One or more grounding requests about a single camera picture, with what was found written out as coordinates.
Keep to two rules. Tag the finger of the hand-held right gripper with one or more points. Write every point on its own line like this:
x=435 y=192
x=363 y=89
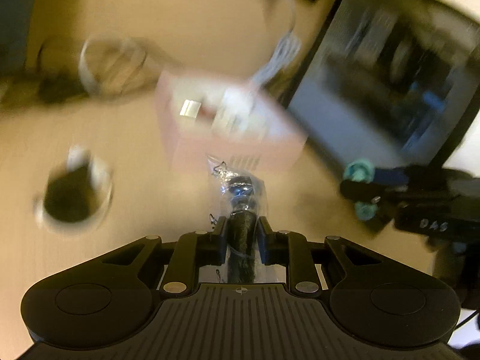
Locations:
x=388 y=176
x=360 y=189

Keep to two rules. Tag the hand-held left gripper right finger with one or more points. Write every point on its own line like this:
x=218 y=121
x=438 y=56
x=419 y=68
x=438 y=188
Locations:
x=262 y=240

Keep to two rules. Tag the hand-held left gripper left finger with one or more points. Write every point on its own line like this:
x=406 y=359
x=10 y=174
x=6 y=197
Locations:
x=222 y=240

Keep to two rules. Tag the clear plastic bag with black item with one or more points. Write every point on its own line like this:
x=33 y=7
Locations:
x=240 y=195

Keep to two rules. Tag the pink box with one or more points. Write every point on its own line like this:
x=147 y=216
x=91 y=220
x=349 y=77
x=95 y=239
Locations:
x=195 y=146

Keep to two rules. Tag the dark red cosmetic bottle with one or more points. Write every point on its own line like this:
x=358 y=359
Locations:
x=191 y=108

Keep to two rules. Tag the dark computer case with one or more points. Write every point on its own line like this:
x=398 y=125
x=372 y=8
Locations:
x=382 y=71

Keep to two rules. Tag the white round item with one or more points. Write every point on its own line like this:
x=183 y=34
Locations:
x=238 y=101

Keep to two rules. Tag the black cup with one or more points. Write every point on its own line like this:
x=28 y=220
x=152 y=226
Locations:
x=69 y=195

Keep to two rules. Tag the black power adapter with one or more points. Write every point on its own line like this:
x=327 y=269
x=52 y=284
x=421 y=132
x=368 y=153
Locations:
x=60 y=88

